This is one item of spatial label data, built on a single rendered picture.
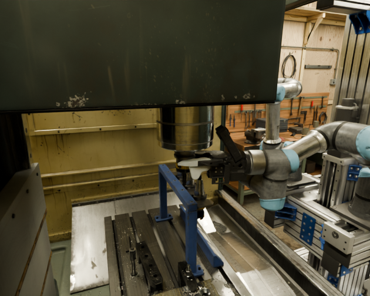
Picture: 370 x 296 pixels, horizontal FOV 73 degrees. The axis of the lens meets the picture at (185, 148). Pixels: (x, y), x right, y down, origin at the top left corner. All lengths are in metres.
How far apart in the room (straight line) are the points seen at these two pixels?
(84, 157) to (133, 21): 1.29
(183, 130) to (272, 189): 0.35
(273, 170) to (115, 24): 0.56
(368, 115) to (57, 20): 1.47
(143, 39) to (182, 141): 0.25
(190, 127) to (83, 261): 1.19
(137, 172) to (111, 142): 0.28
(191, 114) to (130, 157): 1.17
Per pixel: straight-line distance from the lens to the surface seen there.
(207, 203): 0.98
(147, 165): 1.77
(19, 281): 0.72
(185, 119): 0.62
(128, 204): 1.82
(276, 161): 0.78
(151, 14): 0.55
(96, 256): 1.64
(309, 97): 4.67
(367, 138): 1.01
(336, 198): 1.70
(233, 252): 1.53
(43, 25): 0.53
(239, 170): 0.76
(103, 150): 1.72
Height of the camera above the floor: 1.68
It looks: 16 degrees down
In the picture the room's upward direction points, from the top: straight up
